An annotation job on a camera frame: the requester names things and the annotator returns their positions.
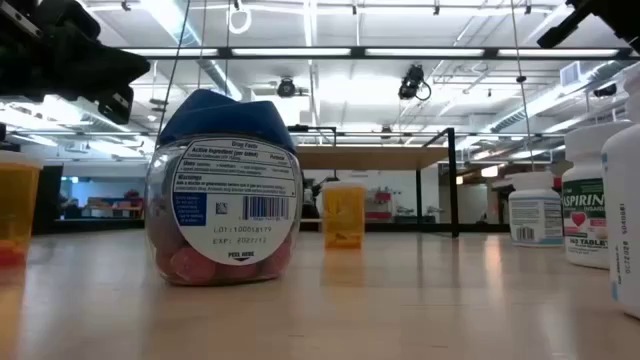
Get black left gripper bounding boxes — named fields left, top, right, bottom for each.
left=0, top=0, right=151, bottom=125

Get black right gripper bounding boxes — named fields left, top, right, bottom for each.
left=537, top=0, right=640, bottom=54

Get clear jar blue cap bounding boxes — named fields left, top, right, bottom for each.
left=144, top=88, right=304, bottom=287

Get orange pill vial white cap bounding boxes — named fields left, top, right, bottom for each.
left=321, top=180, right=367, bottom=250
left=0, top=149, right=45, bottom=269

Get white aspirin bottle green label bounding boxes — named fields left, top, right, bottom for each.
left=560, top=121, right=632, bottom=270

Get white bottle teal-edged label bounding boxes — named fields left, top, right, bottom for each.
left=508, top=171, right=565, bottom=248

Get wooden shelf black metal legs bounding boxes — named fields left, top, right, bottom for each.
left=287, top=124, right=461, bottom=239

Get round black ceiling fixture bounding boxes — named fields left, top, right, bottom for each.
left=275, top=76, right=298, bottom=99

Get red white background machine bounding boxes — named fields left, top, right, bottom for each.
left=367, top=187, right=396, bottom=222

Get thin black hanging cable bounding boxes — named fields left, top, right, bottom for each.
left=509, top=0, right=536, bottom=171
left=155, top=0, right=193, bottom=146

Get white hanging ring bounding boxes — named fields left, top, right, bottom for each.
left=227, top=0, right=253, bottom=35

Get black hanging camera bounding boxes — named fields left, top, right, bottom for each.
left=397, top=63, right=433, bottom=102

